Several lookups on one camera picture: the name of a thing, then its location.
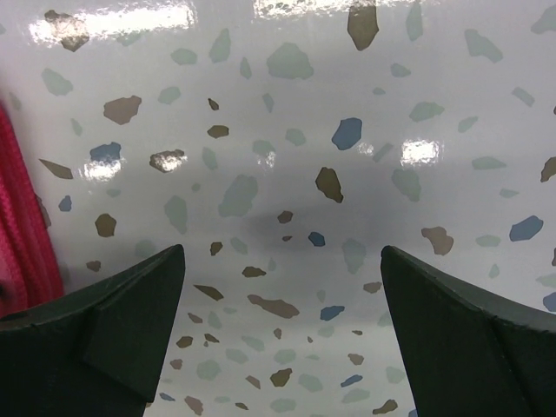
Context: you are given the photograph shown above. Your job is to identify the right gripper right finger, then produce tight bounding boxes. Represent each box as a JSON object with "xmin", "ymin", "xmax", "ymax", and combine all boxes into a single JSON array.
[{"xmin": 381, "ymin": 246, "xmax": 555, "ymax": 416}]

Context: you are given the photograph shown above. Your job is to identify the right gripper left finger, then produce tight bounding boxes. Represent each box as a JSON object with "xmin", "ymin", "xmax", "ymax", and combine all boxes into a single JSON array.
[{"xmin": 1, "ymin": 244, "xmax": 186, "ymax": 417}]

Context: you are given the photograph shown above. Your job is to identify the pink microfiber towel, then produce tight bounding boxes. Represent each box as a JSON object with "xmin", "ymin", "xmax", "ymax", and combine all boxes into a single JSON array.
[{"xmin": 1, "ymin": 109, "xmax": 63, "ymax": 316}]

